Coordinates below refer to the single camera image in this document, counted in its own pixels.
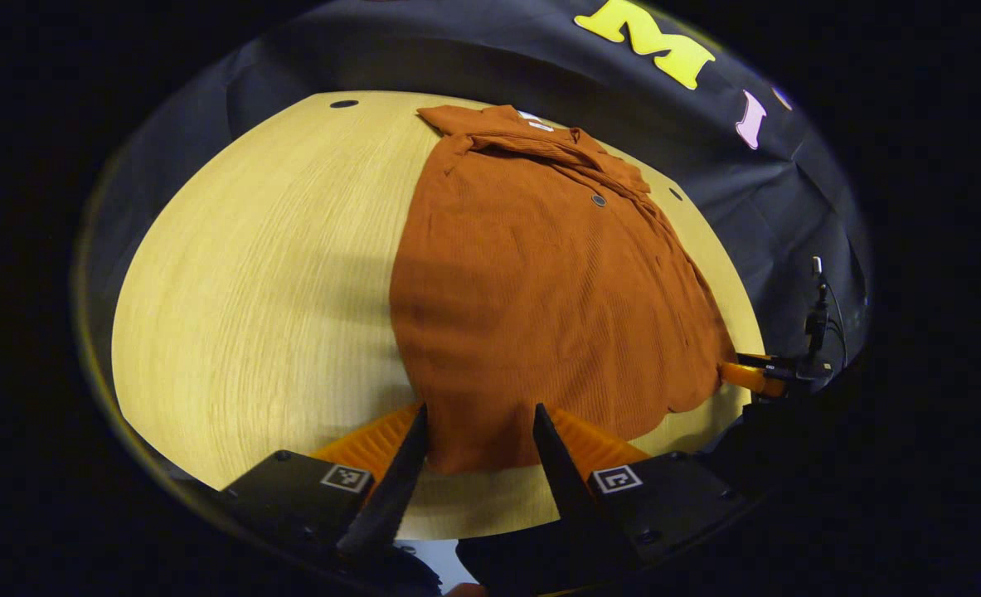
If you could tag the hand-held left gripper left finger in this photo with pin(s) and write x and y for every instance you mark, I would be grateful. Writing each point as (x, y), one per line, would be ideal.
(390, 497)

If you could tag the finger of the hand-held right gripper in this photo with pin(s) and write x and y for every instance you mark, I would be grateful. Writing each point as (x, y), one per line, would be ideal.
(743, 377)

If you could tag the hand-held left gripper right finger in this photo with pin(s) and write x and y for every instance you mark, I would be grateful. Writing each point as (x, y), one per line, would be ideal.
(560, 489)

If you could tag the rust orange button shirt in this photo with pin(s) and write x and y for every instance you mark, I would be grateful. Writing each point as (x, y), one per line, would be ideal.
(540, 315)

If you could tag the black backdrop cloth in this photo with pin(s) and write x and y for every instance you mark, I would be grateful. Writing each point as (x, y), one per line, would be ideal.
(755, 215)

